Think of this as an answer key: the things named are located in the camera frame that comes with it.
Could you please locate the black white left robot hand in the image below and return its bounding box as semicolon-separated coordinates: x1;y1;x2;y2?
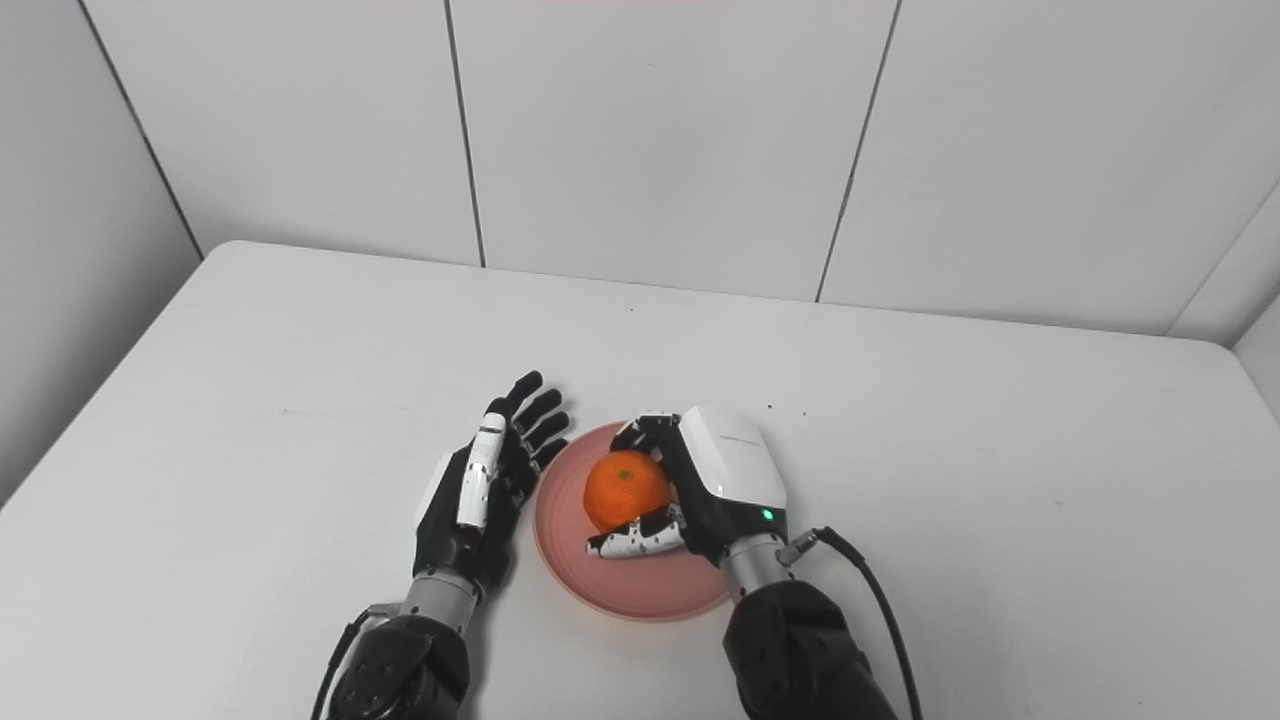
413;371;571;604

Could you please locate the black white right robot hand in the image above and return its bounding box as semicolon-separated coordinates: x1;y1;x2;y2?
586;405;789;570

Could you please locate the orange fruit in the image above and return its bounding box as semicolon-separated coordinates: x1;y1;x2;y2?
583;450;672;535

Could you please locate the pink round plate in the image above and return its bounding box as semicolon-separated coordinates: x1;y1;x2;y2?
533;420;736;623

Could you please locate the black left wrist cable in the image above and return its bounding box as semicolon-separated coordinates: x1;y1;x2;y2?
310;603;403;720

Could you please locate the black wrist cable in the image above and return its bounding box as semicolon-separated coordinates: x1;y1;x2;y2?
310;603;403;720
778;527;924;720

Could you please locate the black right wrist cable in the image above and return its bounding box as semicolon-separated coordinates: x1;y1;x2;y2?
778;527;924;720

